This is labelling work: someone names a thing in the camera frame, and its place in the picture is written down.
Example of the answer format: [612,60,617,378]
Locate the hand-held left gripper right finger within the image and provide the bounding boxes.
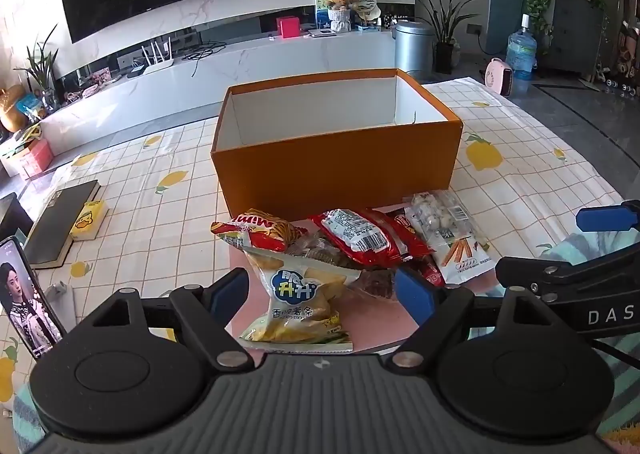
[384,265,557,371]

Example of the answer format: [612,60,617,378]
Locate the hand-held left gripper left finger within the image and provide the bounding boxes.
[75,267,256,371]

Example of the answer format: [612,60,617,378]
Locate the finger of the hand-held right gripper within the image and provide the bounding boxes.
[494,239,640,297]
[575,200,640,236]

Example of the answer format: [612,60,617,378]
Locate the small red snack packet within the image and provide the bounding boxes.
[389,210,447,288]

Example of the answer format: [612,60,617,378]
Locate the clear brown snack packet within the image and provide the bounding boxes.
[349,268,402,297]
[287,237,362,271]

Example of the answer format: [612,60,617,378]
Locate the white potato stick packet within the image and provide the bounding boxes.
[429,228,495,286]

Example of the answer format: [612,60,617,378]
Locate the yellow potato chip bag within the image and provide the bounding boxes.
[238,246,363,353]

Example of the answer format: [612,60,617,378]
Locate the red yellow snack packet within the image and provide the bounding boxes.
[210,207,309,255]

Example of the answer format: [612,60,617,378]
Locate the clear packet of white balls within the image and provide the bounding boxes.
[403,191,474,241]

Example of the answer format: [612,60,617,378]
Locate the orange cardboard box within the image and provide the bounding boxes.
[210,68,464,223]

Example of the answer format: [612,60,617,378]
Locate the pink placemat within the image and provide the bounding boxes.
[224,218,417,356]

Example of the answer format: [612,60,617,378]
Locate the teal striped clothing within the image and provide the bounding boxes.
[10,379,640,454]

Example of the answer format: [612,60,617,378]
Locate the yellow duck box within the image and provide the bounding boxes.
[68,200,110,241]

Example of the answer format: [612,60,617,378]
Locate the white phone stand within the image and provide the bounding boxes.
[45,280,77,335]

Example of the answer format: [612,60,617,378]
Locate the pink heater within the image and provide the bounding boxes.
[484,57,516,96]

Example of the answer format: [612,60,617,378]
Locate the black book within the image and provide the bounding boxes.
[22,179,101,268]

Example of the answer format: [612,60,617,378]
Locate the blue water jug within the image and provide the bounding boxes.
[505,13,539,96]

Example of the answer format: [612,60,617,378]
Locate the grey cabinet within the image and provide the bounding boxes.
[520,0,609,78]

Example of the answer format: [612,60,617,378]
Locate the smartphone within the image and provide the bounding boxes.
[0,236,69,361]

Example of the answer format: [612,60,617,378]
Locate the black device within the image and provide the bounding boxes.
[0,193,34,237]

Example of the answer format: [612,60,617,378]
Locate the white marble media console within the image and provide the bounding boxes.
[39,26,402,156]

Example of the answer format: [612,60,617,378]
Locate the pink storage box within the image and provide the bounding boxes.
[0,136,55,180]

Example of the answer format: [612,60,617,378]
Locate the white router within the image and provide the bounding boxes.
[141,36,177,76]

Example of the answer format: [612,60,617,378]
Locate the silver trash can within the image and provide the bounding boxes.
[393,18,436,81]

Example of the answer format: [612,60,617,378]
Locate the long leaf potted plant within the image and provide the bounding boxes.
[404,0,487,75]

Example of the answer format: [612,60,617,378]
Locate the small potted plant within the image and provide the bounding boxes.
[14,24,62,106]

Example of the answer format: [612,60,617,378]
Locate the teddy bear in white basket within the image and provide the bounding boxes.
[327,0,354,33]

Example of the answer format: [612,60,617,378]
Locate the blue picture card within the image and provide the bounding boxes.
[313,0,332,31]

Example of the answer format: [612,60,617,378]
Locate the round paper fan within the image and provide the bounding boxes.
[347,0,382,19]

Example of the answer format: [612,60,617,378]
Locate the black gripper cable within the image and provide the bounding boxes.
[592,340,640,367]

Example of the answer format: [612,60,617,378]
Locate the black cables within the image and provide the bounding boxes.
[179,45,227,79]

